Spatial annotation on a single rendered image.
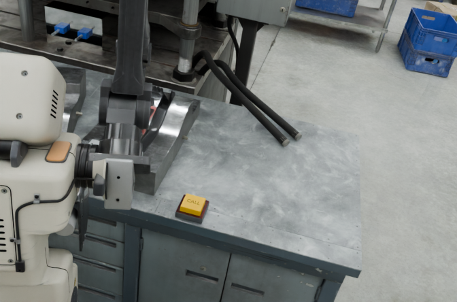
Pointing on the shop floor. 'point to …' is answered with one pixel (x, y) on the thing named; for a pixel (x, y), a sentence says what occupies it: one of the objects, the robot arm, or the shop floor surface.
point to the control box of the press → (255, 2)
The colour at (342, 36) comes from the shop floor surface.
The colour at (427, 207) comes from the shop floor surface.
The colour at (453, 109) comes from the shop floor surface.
